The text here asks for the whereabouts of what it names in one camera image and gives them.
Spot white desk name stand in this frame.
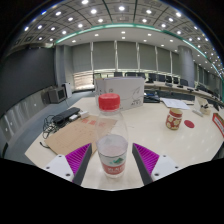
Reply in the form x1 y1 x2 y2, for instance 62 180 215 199
192 95 213 118

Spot old grey CRT monitor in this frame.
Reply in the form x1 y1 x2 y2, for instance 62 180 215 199
41 86 68 105

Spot white cardboard box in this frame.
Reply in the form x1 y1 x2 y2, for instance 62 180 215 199
94 76 146 112

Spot red and white sign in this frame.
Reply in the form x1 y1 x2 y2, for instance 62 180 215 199
211 112 224 139

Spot clear red-capped water bottle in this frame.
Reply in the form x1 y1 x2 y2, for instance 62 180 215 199
94 93 130 179

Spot white paper sheets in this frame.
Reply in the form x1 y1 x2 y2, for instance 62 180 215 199
161 97 191 111

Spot tangled black cable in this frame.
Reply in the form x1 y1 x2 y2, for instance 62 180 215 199
39 114 66 150

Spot red and white patterned cup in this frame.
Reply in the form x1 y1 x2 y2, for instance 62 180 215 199
165 107 184 131

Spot flat round red coaster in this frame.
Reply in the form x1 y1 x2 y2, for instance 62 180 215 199
183 119 195 129

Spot black power strip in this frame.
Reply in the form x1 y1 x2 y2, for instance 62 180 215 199
51 106 81 125

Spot flat brown cardboard sheet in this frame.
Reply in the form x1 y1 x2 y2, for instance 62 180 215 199
44 115 118 156

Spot round recessed ceiling lights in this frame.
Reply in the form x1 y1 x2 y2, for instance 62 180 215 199
23 0 224 73

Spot white power adapter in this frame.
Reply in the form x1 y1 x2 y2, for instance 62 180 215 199
77 110 90 120

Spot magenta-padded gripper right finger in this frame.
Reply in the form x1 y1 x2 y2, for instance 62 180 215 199
131 142 183 186

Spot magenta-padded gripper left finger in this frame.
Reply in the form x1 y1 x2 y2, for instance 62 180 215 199
42 142 93 187

